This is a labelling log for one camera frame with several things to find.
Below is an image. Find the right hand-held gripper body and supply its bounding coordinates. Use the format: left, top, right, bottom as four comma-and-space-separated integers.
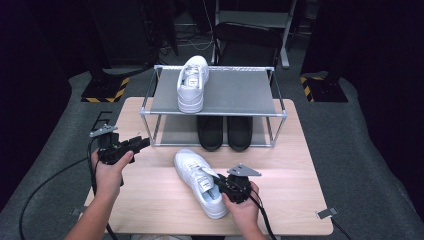
221, 163, 263, 205

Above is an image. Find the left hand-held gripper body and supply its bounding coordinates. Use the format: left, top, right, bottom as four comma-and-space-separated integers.
89, 123, 134, 166

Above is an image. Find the white sneaker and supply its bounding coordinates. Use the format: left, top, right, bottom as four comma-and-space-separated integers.
173, 148, 229, 220
176, 55, 210, 114

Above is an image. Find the black slipper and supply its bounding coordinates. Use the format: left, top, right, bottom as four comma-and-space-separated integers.
196, 115, 224, 152
227, 115, 254, 152

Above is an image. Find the grey metal shoe rack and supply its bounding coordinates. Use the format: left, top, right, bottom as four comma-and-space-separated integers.
139, 64, 288, 148

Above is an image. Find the person's right hand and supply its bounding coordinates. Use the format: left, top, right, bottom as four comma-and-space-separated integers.
222, 181, 264, 231

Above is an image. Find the person's left hand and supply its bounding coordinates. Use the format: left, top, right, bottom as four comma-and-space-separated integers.
90, 150, 135, 198

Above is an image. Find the black stand striped base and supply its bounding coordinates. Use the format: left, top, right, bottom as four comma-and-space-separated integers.
80, 0, 130, 104
299, 0, 349, 103

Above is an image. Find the black chair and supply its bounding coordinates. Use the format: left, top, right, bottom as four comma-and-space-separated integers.
211, 21, 284, 68

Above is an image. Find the black cable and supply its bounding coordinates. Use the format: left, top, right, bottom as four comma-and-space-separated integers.
87, 138, 119, 240
18, 157, 89, 240
331, 218, 353, 240
248, 191, 278, 240

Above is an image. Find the white cable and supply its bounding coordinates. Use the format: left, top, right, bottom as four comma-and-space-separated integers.
159, 31, 214, 56

